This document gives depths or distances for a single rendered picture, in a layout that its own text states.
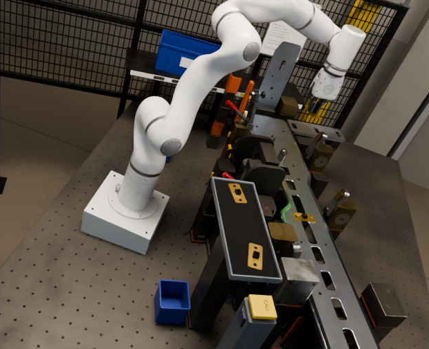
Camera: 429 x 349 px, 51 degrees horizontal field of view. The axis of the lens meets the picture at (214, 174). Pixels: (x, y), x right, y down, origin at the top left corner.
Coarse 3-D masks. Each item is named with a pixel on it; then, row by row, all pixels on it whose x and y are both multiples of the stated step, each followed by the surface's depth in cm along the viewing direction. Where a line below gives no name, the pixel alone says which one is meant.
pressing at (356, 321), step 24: (264, 120) 208; (288, 144) 198; (288, 168) 184; (288, 192) 172; (312, 192) 177; (288, 216) 161; (336, 264) 149; (336, 288) 141; (312, 312) 131; (360, 312) 136; (336, 336) 127; (360, 336) 129
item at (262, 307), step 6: (252, 294) 108; (252, 300) 107; (258, 300) 108; (264, 300) 108; (270, 300) 109; (252, 306) 106; (258, 306) 106; (264, 306) 107; (270, 306) 107; (252, 312) 105; (258, 312) 105; (264, 312) 105; (270, 312) 106; (258, 318) 104; (264, 318) 105; (270, 318) 105; (276, 318) 106
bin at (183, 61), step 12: (168, 36) 215; (180, 36) 215; (168, 48) 202; (180, 48) 202; (192, 48) 219; (204, 48) 219; (216, 48) 219; (156, 60) 206; (168, 60) 206; (180, 60) 206; (192, 60) 206; (168, 72) 210; (180, 72) 210; (216, 84) 214
